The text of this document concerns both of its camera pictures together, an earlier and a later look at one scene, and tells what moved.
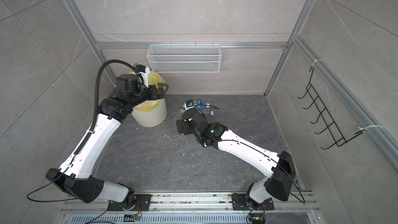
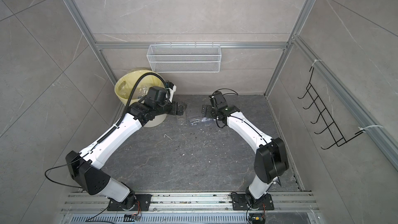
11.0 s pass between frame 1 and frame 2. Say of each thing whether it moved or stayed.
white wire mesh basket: stayed
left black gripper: moved
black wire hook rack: stayed
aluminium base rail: stayed
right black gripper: moved
